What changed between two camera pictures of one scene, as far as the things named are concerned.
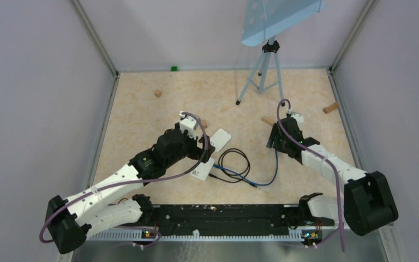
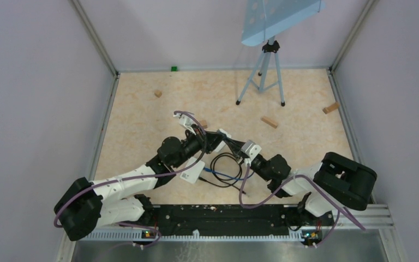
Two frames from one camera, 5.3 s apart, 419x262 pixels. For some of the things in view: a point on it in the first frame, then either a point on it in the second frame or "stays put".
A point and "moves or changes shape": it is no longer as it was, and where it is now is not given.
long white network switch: (220, 139) stays put
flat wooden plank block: (267, 120) stays put
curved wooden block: (330, 107) stays put
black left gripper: (202, 154) → (212, 140)
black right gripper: (273, 141) → (235, 146)
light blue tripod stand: (264, 20) stays put
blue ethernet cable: (249, 181) → (225, 176)
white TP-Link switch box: (202, 170) moves or changes shape
